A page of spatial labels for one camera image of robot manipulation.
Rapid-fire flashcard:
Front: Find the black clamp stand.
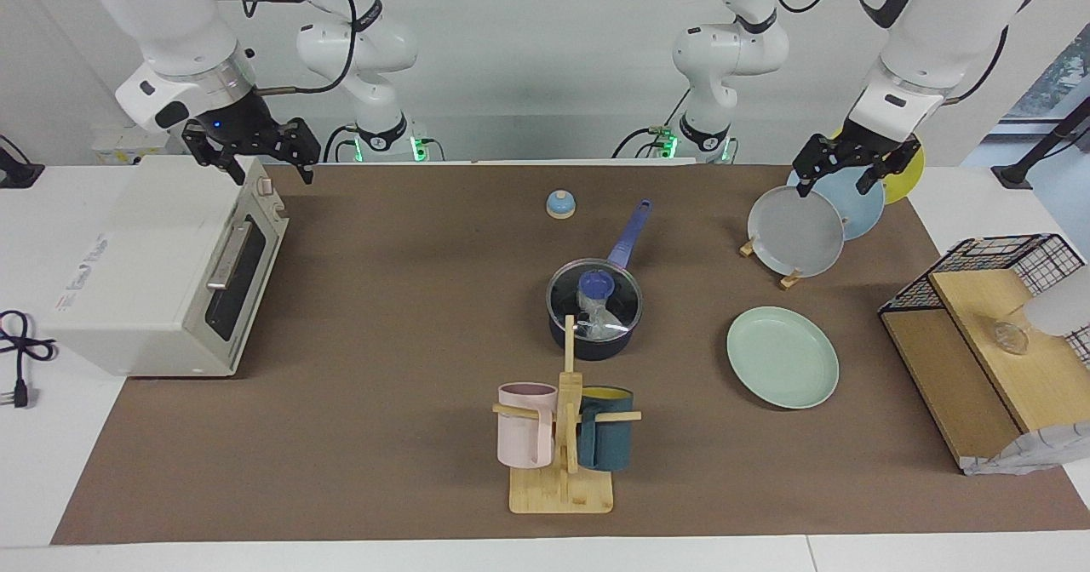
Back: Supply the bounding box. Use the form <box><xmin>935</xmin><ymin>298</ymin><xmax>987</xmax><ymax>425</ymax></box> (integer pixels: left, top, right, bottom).
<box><xmin>0</xmin><ymin>135</ymin><xmax>45</xmax><ymax>188</ymax></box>

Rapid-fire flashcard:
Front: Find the wooden mug tree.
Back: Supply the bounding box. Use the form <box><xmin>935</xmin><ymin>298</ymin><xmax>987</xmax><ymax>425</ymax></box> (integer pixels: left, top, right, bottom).
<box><xmin>492</xmin><ymin>315</ymin><xmax>642</xmax><ymax>515</ymax></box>

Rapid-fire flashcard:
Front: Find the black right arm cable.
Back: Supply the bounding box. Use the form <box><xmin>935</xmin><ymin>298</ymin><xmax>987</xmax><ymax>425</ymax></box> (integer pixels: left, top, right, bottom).
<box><xmin>243</xmin><ymin>0</ymin><xmax>359</xmax><ymax>96</ymax></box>

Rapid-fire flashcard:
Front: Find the white box behind oven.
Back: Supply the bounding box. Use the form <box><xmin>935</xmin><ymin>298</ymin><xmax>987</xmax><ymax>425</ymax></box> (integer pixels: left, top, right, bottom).
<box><xmin>92</xmin><ymin>125</ymin><xmax>184</xmax><ymax>164</ymax></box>

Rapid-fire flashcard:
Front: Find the white toaster oven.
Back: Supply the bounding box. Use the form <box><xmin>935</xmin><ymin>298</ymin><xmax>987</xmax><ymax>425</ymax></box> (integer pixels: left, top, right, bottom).
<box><xmin>43</xmin><ymin>155</ymin><xmax>290</xmax><ymax>379</ymax></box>

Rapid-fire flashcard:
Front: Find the black angled stand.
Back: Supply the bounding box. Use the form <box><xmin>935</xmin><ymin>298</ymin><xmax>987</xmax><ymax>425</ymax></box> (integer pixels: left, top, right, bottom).
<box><xmin>992</xmin><ymin>100</ymin><xmax>1090</xmax><ymax>190</ymax></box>

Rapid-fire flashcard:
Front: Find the dark pot with purple handle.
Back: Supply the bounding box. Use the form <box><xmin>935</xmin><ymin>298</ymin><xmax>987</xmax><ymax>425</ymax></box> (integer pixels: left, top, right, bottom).
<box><xmin>546</xmin><ymin>199</ymin><xmax>653</xmax><ymax>362</ymax></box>

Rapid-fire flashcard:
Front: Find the black base cable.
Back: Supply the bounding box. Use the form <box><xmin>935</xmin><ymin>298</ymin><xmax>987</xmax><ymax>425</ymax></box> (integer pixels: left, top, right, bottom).
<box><xmin>322</xmin><ymin>125</ymin><xmax>359</xmax><ymax>163</ymax></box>
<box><xmin>613</xmin><ymin>87</ymin><xmax>692</xmax><ymax>160</ymax></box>

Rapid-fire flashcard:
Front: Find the white crumpled cloth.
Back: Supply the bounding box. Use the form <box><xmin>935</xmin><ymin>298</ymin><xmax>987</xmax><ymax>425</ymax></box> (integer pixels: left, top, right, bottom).
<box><xmin>962</xmin><ymin>423</ymin><xmax>1090</xmax><ymax>477</ymax></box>

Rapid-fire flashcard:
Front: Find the glass lid with blue knob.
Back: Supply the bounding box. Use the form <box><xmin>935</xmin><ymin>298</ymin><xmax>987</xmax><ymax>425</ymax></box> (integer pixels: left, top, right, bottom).
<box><xmin>548</xmin><ymin>259</ymin><xmax>643</xmax><ymax>340</ymax></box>

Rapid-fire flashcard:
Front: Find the wooden plate rack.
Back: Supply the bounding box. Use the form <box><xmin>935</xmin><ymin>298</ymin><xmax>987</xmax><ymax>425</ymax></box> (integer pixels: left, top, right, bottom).
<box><xmin>739</xmin><ymin>236</ymin><xmax>804</xmax><ymax>290</ymax></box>

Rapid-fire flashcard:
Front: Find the clear glass cup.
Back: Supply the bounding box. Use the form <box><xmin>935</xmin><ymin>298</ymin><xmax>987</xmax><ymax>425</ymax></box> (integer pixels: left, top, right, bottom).
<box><xmin>992</xmin><ymin>317</ymin><xmax>1031</xmax><ymax>356</ymax></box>

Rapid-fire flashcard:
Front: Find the light blue plate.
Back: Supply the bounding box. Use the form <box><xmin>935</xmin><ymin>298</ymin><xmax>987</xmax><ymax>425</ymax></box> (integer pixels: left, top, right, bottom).
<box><xmin>786</xmin><ymin>166</ymin><xmax>886</xmax><ymax>241</ymax></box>

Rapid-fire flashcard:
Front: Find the black power cable with plug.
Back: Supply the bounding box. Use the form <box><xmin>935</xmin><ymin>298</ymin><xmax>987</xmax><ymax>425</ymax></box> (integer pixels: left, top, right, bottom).
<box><xmin>0</xmin><ymin>310</ymin><xmax>57</xmax><ymax>409</ymax></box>

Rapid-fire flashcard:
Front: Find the brown table mat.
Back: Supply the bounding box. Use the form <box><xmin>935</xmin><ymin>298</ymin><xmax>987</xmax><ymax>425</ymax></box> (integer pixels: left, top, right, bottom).
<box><xmin>51</xmin><ymin>163</ymin><xmax>1090</xmax><ymax>546</ymax></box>

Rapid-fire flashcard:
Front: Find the teal mug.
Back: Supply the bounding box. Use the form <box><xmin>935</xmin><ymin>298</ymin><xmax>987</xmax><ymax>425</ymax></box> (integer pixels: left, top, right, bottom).
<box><xmin>577</xmin><ymin>386</ymin><xmax>634</xmax><ymax>472</ymax></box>

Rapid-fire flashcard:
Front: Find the wood and wire shelf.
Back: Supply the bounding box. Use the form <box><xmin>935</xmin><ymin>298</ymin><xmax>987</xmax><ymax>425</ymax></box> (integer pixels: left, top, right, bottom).
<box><xmin>879</xmin><ymin>233</ymin><xmax>1090</xmax><ymax>471</ymax></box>

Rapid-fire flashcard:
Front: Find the pink mug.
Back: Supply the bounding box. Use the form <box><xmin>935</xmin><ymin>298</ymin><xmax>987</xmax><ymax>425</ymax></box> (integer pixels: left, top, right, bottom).
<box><xmin>497</xmin><ymin>382</ymin><xmax>559</xmax><ymax>469</ymax></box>

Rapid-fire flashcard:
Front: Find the pale green plate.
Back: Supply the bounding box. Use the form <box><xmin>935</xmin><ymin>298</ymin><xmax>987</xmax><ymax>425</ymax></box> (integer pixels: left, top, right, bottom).
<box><xmin>726</xmin><ymin>306</ymin><xmax>840</xmax><ymax>409</ymax></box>

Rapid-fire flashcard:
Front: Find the yellow plate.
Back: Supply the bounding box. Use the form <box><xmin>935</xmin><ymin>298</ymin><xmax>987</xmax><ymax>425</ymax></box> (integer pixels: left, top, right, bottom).
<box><xmin>830</xmin><ymin>127</ymin><xmax>926</xmax><ymax>205</ymax></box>

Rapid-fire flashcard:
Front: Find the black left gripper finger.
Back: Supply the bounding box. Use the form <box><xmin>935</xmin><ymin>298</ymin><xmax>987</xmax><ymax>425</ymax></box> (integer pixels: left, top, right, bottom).
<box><xmin>855</xmin><ymin>160</ymin><xmax>897</xmax><ymax>197</ymax></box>
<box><xmin>792</xmin><ymin>138</ymin><xmax>837</xmax><ymax>199</ymax></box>

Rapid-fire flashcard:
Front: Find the grey plate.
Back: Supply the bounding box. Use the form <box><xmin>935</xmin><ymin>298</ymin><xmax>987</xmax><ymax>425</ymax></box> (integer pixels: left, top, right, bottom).
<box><xmin>747</xmin><ymin>185</ymin><xmax>846</xmax><ymax>278</ymax></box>

